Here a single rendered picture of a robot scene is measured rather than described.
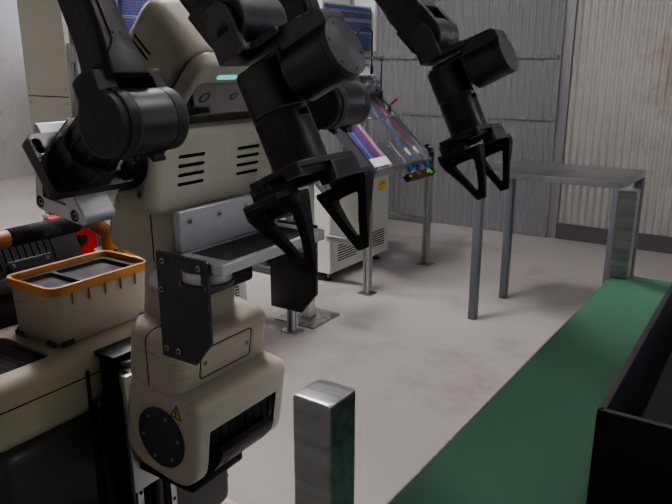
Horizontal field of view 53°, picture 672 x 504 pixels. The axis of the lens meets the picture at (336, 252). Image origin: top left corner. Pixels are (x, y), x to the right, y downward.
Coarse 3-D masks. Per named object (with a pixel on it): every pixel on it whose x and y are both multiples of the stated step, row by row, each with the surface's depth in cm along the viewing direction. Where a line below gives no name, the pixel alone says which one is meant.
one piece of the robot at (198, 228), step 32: (192, 224) 96; (224, 224) 102; (288, 224) 112; (160, 256) 94; (192, 256) 94; (224, 256) 94; (256, 256) 95; (160, 288) 96; (192, 288) 91; (224, 288) 92; (288, 288) 116; (192, 320) 94; (192, 352) 95
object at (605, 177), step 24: (528, 168) 336; (552, 168) 336; (576, 168) 336; (600, 168) 336; (480, 216) 339; (504, 216) 375; (480, 240) 343; (504, 240) 378; (480, 264) 348; (504, 264) 381; (504, 288) 384
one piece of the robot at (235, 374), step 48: (192, 144) 96; (240, 144) 104; (144, 192) 92; (192, 192) 98; (240, 192) 108; (144, 240) 103; (144, 336) 104; (240, 336) 112; (144, 384) 107; (192, 384) 105; (240, 384) 109; (144, 432) 109; (192, 432) 103; (192, 480) 106
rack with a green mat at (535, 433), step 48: (624, 192) 110; (624, 240) 112; (624, 288) 109; (576, 336) 89; (624, 336) 89; (336, 384) 43; (528, 384) 76; (576, 384) 76; (336, 432) 41; (480, 432) 66; (528, 432) 66; (576, 432) 66; (336, 480) 42; (432, 480) 58; (480, 480) 58; (528, 480) 58; (576, 480) 58
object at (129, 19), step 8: (120, 0) 277; (128, 0) 279; (136, 0) 283; (144, 0) 286; (120, 8) 278; (128, 8) 280; (136, 8) 283; (128, 16) 280; (136, 16) 284; (128, 24) 281
